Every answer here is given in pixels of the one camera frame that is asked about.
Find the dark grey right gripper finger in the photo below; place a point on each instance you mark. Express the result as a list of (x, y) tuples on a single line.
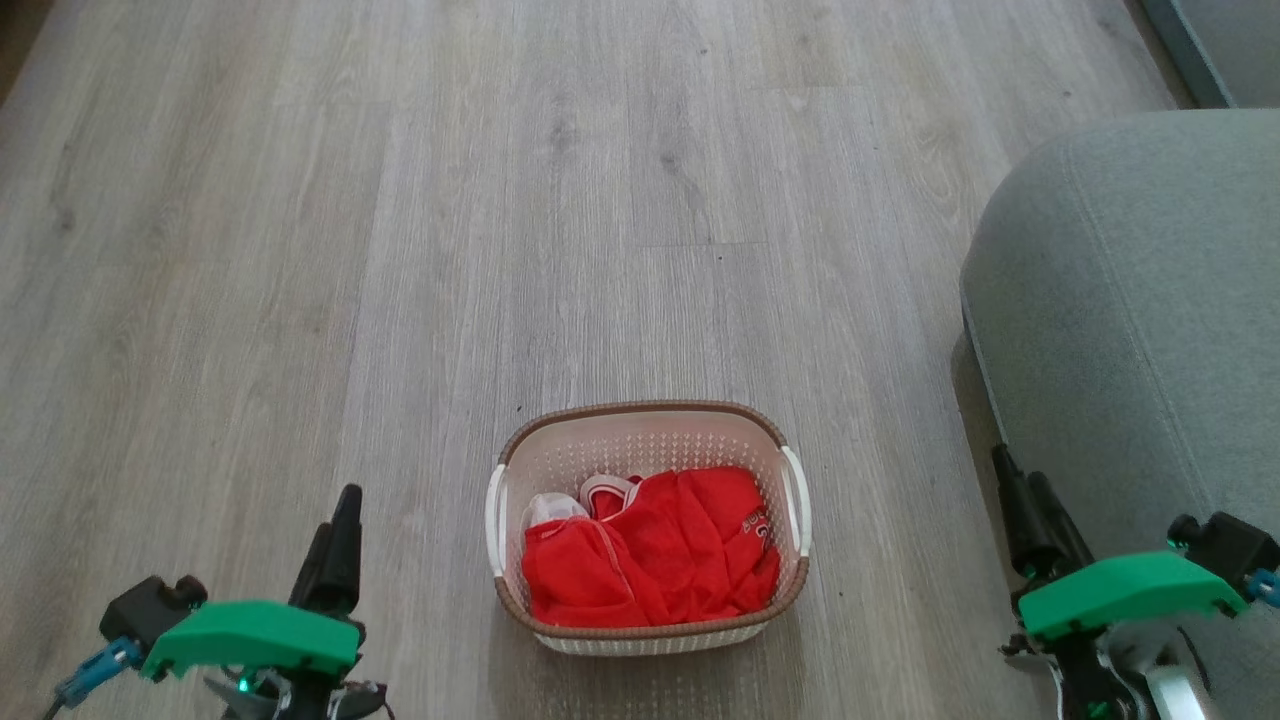
[(1018, 515), (1058, 535)]

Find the grey fabric sofa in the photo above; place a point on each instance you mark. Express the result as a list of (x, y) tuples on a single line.
[(1130, 300)]

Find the red garment with white trim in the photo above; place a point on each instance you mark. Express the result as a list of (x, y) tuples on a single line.
[(565, 585)]

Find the red garment with print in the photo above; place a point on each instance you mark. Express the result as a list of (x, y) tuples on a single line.
[(700, 560)]

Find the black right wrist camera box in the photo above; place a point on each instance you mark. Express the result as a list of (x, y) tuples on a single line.
[(1228, 545)]

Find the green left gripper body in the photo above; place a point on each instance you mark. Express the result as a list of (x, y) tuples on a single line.
[(250, 638)]

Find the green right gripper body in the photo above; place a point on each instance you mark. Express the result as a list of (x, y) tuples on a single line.
[(1130, 592)]

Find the grey blue upholstered furniture edge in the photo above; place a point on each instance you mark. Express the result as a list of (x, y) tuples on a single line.
[(1220, 45)]

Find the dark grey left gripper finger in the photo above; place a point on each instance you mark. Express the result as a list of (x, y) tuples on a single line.
[(346, 545), (314, 575)]

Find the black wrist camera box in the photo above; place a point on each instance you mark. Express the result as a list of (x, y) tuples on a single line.
[(1228, 545), (150, 610)]

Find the cream perforated laundry basket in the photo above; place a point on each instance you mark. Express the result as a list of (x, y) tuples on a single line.
[(650, 440)]

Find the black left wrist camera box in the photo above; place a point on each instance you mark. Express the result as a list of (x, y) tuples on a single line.
[(150, 610)]

